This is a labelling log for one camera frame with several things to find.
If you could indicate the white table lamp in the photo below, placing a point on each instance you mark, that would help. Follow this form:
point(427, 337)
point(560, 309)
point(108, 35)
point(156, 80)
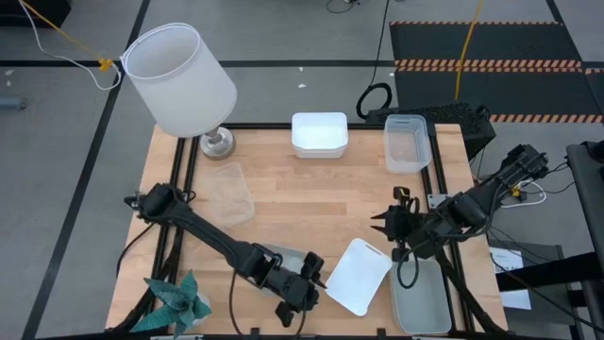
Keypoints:
point(179, 80)

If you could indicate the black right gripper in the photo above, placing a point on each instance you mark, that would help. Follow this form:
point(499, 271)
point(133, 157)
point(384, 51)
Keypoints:
point(408, 229)

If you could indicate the grey metal mounting plate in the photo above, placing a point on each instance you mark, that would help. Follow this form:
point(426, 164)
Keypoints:
point(435, 200)

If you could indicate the teal artificial plant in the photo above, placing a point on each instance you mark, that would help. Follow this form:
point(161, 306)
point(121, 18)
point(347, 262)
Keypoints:
point(177, 302)

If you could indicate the black cart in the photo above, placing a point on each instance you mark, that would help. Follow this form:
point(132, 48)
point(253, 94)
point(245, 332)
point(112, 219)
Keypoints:
point(590, 189)

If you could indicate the white paper sheet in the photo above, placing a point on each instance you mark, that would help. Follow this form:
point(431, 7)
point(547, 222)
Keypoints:
point(507, 260)

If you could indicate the black hazard striped mat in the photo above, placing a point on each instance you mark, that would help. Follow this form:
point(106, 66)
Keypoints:
point(495, 92)
point(486, 42)

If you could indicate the black metal bar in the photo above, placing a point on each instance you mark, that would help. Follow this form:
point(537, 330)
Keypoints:
point(547, 273)

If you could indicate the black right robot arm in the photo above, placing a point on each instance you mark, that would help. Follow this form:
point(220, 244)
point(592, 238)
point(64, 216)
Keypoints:
point(486, 198)

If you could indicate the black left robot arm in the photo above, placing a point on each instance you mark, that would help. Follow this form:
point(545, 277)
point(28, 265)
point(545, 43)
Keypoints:
point(212, 233)

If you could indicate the black furniture piece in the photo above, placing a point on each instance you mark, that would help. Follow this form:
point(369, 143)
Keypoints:
point(56, 5)

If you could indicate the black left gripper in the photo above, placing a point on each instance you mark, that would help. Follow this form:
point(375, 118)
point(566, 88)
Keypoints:
point(295, 288)

